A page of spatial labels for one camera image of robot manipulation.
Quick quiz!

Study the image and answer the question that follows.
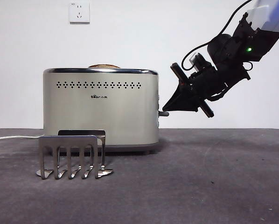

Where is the white wall socket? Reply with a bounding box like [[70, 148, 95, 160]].
[[68, 2, 91, 25]]

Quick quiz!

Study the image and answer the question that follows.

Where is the white toaster power cord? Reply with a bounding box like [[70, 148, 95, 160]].
[[0, 135, 44, 142]]

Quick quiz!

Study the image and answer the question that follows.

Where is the brown wholemeal bread slice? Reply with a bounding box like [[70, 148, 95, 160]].
[[87, 63, 121, 69]]

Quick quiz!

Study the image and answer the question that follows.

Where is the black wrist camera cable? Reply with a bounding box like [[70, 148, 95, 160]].
[[181, 0, 253, 71]]

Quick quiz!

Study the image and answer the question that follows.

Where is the cream steel two-slot toaster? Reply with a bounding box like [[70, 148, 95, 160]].
[[42, 67, 160, 155]]

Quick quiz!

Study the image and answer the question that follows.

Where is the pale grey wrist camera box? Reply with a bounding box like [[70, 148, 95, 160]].
[[188, 52, 209, 72]]

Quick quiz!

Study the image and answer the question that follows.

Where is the steel toast rack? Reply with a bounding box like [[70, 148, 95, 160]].
[[35, 129, 115, 181]]

